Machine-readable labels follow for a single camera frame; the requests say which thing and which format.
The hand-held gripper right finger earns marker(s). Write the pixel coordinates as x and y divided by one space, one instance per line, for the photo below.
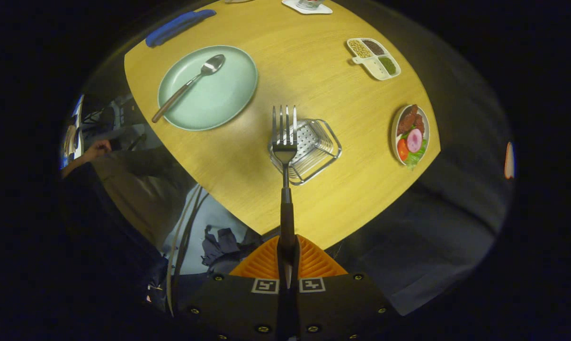
337 308

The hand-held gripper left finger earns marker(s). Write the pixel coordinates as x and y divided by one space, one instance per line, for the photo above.
238 308

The dark cloth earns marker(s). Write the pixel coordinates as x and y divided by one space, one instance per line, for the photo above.
221 244

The person's grey trousers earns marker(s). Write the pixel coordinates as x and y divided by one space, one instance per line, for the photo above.
138 189

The plate of meat and vegetables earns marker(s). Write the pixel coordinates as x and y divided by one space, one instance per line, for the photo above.
411 137

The pale green plate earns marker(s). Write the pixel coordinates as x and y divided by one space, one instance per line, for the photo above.
219 94

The computer monitor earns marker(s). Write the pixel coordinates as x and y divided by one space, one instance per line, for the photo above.
75 132

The white divided dish with beans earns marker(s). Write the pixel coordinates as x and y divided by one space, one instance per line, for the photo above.
374 65

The blue cloth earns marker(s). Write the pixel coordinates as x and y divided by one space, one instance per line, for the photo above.
176 27

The white coaster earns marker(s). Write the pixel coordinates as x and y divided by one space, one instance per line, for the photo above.
292 6

